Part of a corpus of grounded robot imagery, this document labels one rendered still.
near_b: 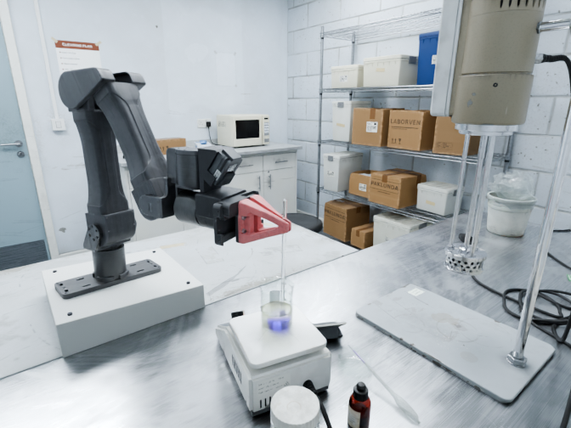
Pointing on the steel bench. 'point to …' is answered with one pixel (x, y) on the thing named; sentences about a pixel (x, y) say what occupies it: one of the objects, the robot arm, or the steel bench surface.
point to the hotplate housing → (274, 373)
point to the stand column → (543, 244)
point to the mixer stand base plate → (457, 340)
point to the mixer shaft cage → (466, 255)
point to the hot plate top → (266, 357)
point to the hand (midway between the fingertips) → (285, 226)
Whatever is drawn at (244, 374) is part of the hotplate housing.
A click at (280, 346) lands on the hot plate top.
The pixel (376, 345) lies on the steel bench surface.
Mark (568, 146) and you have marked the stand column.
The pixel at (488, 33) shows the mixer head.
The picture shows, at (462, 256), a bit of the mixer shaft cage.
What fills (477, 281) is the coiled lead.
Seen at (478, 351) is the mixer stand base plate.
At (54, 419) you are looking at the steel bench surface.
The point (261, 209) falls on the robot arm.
